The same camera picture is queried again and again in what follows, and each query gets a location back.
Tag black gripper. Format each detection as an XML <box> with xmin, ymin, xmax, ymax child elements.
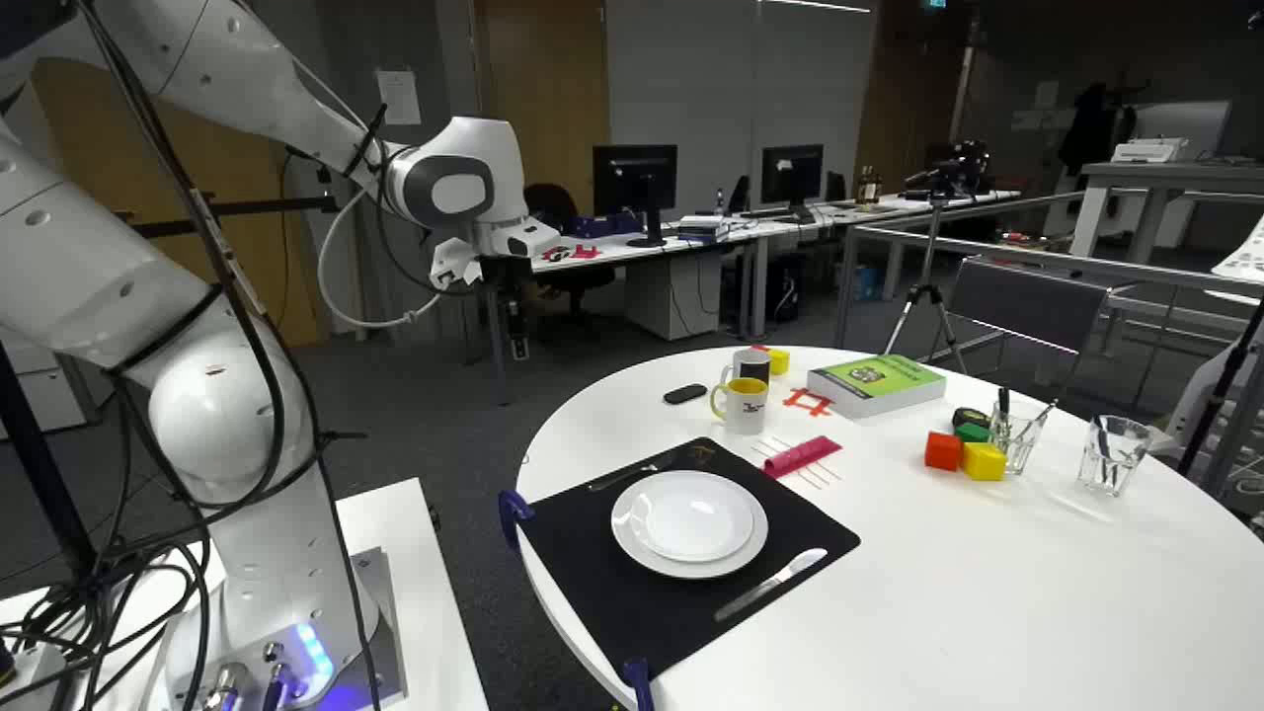
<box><xmin>478</xmin><ymin>254</ymin><xmax>531</xmax><ymax>331</ymax></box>

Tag large white plate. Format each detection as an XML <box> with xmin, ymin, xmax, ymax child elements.
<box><xmin>607</xmin><ymin>467</ymin><xmax>776</xmax><ymax>583</ymax></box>

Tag small white plate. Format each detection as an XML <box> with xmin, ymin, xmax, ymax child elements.
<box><xmin>639</xmin><ymin>471</ymin><xmax>759</xmax><ymax>570</ymax></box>

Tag black office chair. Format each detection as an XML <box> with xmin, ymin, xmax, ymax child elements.
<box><xmin>520</xmin><ymin>176</ymin><xmax>584</xmax><ymax>245</ymax></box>

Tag black computer monitor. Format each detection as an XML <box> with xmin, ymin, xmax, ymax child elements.
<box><xmin>759</xmin><ymin>144</ymin><xmax>827</xmax><ymax>221</ymax></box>
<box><xmin>590</xmin><ymin>144</ymin><xmax>681</xmax><ymax>250</ymax></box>

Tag white office desk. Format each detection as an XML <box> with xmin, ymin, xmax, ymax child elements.
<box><xmin>524</xmin><ymin>187</ymin><xmax>1027</xmax><ymax>346</ymax></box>

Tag black and white mug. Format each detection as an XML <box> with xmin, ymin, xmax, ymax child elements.
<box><xmin>732</xmin><ymin>344</ymin><xmax>777</xmax><ymax>386</ymax></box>

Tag black placemat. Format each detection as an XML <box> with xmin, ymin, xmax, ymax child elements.
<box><xmin>507</xmin><ymin>435</ymin><xmax>864</xmax><ymax>689</ymax></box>

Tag green book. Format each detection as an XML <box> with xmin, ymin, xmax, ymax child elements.
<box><xmin>804</xmin><ymin>353</ymin><xmax>954</xmax><ymax>421</ymax></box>

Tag silver table knife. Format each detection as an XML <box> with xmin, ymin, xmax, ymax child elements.
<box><xmin>711</xmin><ymin>545</ymin><xmax>834</xmax><ymax>629</ymax></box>

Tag red cube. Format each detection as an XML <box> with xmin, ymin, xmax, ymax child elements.
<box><xmin>919</xmin><ymin>427</ymin><xmax>968</xmax><ymax>475</ymax></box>

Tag black stand pole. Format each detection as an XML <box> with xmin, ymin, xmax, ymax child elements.
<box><xmin>1179</xmin><ymin>292</ymin><xmax>1264</xmax><ymax>483</ymax></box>
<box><xmin>0</xmin><ymin>344</ymin><xmax>99</xmax><ymax>583</ymax></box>

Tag clear glass with pens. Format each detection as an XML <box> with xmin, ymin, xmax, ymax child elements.
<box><xmin>992</xmin><ymin>383</ymin><xmax>1060</xmax><ymax>483</ymax></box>

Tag clear drinking glass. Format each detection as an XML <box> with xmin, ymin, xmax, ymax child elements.
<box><xmin>1080</xmin><ymin>411</ymin><xmax>1156</xmax><ymax>502</ymax></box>

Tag white side table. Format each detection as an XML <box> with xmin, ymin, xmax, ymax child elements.
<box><xmin>1068</xmin><ymin>155</ymin><xmax>1264</xmax><ymax>262</ymax></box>

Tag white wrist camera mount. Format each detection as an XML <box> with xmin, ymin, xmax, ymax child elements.
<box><xmin>503</xmin><ymin>216</ymin><xmax>571</xmax><ymax>263</ymax></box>

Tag paper sheet on wall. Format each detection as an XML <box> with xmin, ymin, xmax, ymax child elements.
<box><xmin>370</xmin><ymin>66</ymin><xmax>426</xmax><ymax>130</ymax></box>

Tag blue strap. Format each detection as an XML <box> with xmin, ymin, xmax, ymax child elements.
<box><xmin>493</xmin><ymin>486</ymin><xmax>534</xmax><ymax>545</ymax></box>
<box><xmin>622</xmin><ymin>654</ymin><xmax>661</xmax><ymax>711</ymax></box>

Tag orange frame piece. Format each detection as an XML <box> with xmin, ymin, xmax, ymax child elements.
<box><xmin>781</xmin><ymin>383</ymin><xmax>839</xmax><ymax>421</ymax></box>

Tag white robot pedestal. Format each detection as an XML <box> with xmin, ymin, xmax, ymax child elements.
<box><xmin>0</xmin><ymin>475</ymin><xmax>489</xmax><ymax>711</ymax></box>

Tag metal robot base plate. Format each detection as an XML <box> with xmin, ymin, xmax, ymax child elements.
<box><xmin>195</xmin><ymin>545</ymin><xmax>406</xmax><ymax>711</ymax></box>

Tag camera tripod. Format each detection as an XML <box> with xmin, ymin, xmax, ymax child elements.
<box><xmin>880</xmin><ymin>134</ymin><xmax>1001</xmax><ymax>366</ymax></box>

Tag black cable bundle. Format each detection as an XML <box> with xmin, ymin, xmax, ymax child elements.
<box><xmin>0</xmin><ymin>527</ymin><xmax>212</xmax><ymax>711</ymax></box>

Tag metal frame railing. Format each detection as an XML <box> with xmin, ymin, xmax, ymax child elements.
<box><xmin>834</xmin><ymin>195</ymin><xmax>1264</xmax><ymax>398</ymax></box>

